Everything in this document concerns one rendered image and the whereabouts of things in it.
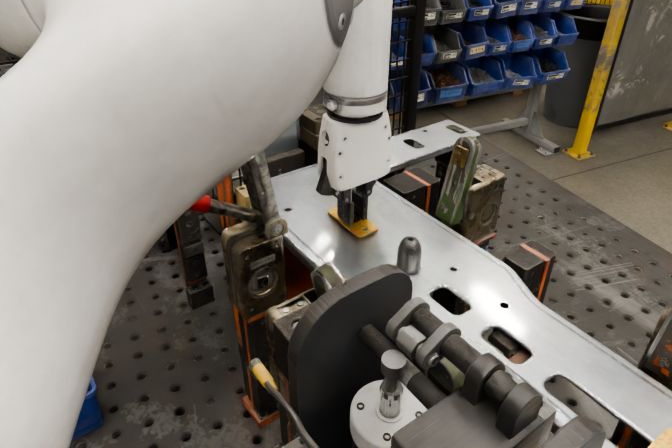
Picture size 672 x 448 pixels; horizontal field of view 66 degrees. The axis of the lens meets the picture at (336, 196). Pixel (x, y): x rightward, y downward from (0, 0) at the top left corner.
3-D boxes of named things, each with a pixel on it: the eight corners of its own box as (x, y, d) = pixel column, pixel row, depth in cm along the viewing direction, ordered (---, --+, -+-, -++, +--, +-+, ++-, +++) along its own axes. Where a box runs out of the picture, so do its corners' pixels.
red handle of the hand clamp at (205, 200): (283, 220, 67) (174, 193, 56) (276, 235, 68) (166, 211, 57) (268, 206, 70) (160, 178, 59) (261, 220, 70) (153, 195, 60)
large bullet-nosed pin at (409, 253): (423, 278, 70) (428, 238, 67) (406, 287, 69) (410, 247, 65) (408, 265, 72) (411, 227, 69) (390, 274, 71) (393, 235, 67)
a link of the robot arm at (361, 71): (307, 94, 65) (380, 101, 63) (304, -19, 58) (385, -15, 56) (327, 73, 72) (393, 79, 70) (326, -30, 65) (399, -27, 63)
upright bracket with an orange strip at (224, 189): (254, 366, 93) (222, 102, 67) (247, 369, 92) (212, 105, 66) (246, 355, 95) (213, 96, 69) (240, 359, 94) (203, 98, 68)
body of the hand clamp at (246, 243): (296, 407, 86) (285, 234, 67) (259, 429, 82) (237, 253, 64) (278, 383, 90) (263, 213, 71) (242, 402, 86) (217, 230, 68)
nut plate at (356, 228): (379, 230, 76) (380, 223, 75) (359, 238, 74) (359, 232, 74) (346, 204, 82) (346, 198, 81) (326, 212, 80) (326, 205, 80)
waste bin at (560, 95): (626, 124, 358) (661, 15, 320) (571, 137, 340) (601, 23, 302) (571, 100, 397) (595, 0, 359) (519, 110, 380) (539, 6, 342)
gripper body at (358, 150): (339, 120, 63) (339, 198, 69) (403, 103, 68) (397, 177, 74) (306, 102, 68) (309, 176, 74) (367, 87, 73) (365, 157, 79)
